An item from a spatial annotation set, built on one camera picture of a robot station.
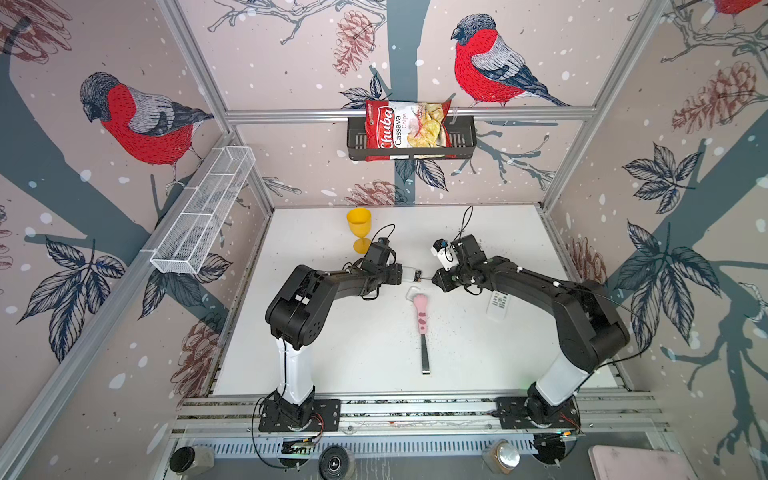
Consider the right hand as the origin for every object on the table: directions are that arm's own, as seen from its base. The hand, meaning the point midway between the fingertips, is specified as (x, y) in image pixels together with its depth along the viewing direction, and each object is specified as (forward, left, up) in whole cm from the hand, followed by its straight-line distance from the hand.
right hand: (432, 282), depth 92 cm
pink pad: (-42, -42, -5) cm, 60 cm away
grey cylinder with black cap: (-47, +52, +5) cm, 70 cm away
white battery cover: (0, +6, -6) cm, 9 cm away
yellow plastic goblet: (+17, +24, +9) cm, 31 cm away
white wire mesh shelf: (-2, +62, +27) cm, 68 cm away
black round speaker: (-46, +22, +6) cm, 52 cm away
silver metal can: (-43, -12, +4) cm, 45 cm away
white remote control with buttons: (-4, -21, -6) cm, 22 cm away
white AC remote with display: (+6, +8, -5) cm, 11 cm away
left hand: (+6, +12, -2) cm, 14 cm away
